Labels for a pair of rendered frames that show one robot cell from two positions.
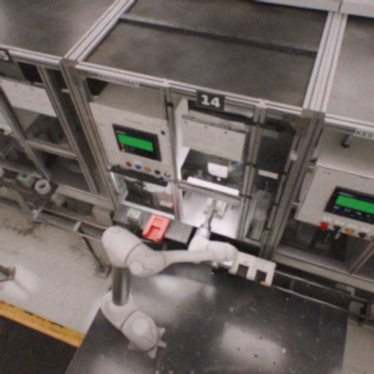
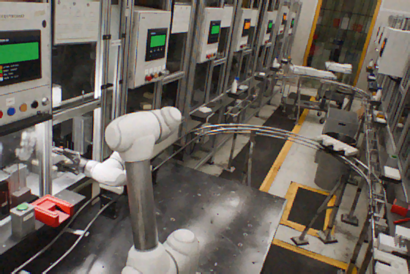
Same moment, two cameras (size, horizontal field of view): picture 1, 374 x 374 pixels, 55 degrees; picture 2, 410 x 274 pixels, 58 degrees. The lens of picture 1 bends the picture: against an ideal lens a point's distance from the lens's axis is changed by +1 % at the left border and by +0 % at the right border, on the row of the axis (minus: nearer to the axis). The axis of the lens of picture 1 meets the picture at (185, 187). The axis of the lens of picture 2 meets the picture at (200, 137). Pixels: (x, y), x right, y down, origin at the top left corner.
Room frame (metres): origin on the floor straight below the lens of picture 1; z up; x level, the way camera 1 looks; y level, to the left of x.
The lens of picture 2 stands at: (0.67, 1.67, 1.97)
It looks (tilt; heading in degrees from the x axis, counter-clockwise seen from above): 22 degrees down; 265
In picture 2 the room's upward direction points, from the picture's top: 9 degrees clockwise
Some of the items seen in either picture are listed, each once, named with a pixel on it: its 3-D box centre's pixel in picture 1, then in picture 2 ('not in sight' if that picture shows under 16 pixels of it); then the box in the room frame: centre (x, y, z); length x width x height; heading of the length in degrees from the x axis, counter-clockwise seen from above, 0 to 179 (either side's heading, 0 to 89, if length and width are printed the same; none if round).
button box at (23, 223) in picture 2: (136, 216); (21, 219); (1.25, 0.34, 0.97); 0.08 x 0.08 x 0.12; 66
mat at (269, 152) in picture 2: not in sight; (281, 126); (-1.18, -4.21, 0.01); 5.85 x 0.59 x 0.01; 66
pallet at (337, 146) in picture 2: not in sight; (334, 146); (-0.79, -1.33, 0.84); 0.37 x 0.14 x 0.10; 124
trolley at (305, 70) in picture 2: not in sight; (307, 92); (-1.75, -4.99, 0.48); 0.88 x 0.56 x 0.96; 174
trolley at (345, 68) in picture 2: not in sight; (334, 85); (-2.64, -5.99, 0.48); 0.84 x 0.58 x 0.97; 74
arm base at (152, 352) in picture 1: (148, 338); not in sight; (0.54, 0.28, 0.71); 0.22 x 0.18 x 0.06; 66
